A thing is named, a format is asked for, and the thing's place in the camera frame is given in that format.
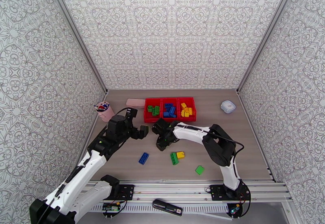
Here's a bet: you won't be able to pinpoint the pink metal pen cup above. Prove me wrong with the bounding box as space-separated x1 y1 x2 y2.
94 101 115 123

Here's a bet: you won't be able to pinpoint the left aluminium corner post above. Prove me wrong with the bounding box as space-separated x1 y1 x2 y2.
44 0 108 93

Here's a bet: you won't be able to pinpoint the red plastic bin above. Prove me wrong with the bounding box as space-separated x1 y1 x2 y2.
160 97 180 123
143 98 163 123
177 97 197 121

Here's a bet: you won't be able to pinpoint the left green circuit board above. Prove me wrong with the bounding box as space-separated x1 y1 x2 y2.
102 203 121 212

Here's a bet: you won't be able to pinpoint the right green circuit board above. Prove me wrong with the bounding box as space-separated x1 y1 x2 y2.
229 203 242 215

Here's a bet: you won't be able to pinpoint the white slotted cable duct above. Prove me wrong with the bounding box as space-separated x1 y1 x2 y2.
91 203 229 213

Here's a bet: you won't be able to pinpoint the marker pens bundle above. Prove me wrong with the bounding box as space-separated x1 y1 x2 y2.
94 101 110 112

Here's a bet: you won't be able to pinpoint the aluminium corner post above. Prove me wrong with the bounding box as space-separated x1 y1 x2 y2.
44 0 108 93
236 0 300 93

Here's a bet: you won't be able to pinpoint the large blue lego brick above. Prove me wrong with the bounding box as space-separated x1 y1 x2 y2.
138 152 150 166

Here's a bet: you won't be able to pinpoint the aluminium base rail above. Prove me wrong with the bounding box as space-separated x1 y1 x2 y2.
54 179 293 202

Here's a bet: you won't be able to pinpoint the pink pencil case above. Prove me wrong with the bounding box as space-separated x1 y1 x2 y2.
126 98 146 109

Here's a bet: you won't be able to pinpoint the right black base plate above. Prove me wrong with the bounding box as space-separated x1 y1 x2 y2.
210 184 251 201

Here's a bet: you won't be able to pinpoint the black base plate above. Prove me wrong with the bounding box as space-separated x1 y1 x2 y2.
210 184 251 201
109 184 135 201

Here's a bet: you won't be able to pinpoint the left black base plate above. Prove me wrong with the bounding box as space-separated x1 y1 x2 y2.
109 184 135 201

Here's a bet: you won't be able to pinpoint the black handheld device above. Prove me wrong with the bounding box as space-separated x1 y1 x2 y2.
152 199 183 217

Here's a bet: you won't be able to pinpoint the green circuit board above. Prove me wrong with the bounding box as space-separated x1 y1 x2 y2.
229 203 242 215
102 203 121 212

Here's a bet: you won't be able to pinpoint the small white blue container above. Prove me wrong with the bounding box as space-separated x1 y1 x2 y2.
220 100 237 114

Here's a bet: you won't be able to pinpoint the right aluminium corner post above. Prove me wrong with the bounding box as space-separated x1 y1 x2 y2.
236 0 300 93

